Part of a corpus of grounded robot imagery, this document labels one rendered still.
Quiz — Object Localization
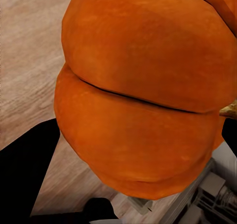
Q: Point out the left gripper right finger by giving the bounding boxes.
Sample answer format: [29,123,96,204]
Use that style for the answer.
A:
[222,118,237,157]

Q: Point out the pillar candle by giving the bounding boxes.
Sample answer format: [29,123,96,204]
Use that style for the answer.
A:
[127,196,153,215]

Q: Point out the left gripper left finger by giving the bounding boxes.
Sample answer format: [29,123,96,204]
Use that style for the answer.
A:
[0,118,60,224]

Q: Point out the pumpkin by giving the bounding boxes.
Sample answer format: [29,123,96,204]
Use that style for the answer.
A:
[54,0,237,200]

